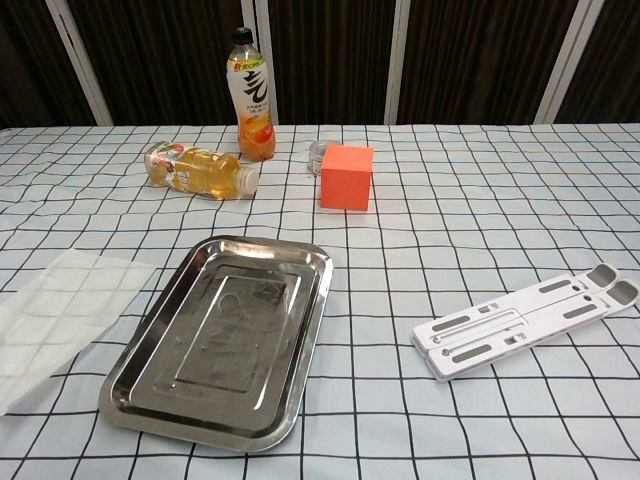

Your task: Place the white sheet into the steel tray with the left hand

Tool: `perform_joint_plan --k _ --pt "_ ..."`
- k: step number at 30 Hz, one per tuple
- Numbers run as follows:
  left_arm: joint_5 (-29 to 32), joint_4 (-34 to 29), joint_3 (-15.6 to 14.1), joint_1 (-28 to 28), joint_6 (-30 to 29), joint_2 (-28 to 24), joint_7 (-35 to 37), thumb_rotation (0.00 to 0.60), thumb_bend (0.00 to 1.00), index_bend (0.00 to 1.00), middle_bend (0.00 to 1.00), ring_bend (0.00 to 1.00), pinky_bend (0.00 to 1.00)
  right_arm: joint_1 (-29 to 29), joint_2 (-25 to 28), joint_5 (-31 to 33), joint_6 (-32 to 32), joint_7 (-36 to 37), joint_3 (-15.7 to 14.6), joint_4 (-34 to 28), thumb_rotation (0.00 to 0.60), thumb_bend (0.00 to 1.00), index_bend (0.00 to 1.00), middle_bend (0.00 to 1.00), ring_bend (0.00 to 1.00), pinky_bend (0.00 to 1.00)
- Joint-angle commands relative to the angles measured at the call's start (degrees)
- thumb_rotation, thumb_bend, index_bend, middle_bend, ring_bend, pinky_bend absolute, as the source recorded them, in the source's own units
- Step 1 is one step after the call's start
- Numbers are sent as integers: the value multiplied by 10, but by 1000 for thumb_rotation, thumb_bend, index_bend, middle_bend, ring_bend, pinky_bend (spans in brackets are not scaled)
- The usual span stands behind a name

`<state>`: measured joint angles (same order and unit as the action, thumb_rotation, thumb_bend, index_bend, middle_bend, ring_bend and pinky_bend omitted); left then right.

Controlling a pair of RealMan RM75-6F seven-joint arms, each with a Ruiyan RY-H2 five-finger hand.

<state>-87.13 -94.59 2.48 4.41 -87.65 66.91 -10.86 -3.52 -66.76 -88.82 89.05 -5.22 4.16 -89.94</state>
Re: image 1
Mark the white folding laptop stand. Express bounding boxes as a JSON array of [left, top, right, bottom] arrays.
[[410, 264, 640, 385]]

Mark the orange drink bottle black cap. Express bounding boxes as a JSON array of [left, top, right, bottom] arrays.
[[227, 27, 277, 162]]

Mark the checked white tablecloth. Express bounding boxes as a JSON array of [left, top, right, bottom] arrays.
[[0, 122, 640, 480]]

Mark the white metal screen post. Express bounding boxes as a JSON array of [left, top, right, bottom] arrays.
[[384, 0, 417, 125], [253, 0, 280, 125], [532, 0, 597, 124], [42, 0, 114, 126]]

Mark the stainless steel tray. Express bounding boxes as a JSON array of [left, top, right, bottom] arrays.
[[98, 234, 335, 454]]

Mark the white paper sheet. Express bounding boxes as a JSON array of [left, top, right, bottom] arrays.
[[0, 248, 159, 416]]

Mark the orange cube block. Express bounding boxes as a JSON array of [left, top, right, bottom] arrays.
[[319, 144, 375, 213]]

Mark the yellow tea bottle white cap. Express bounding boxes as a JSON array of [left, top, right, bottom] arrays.
[[143, 141, 261, 201]]

